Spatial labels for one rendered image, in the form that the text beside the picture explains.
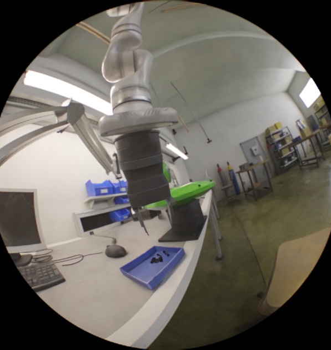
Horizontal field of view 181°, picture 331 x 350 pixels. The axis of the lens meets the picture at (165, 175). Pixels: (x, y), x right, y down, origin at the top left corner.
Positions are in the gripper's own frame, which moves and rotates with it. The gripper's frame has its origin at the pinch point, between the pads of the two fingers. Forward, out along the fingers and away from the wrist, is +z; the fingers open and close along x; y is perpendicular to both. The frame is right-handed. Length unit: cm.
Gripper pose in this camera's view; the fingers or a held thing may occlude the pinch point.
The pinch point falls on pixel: (160, 230)
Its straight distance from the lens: 21.7
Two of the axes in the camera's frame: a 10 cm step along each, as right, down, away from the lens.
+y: -3.4, -1.9, 9.2
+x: -9.2, 2.4, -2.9
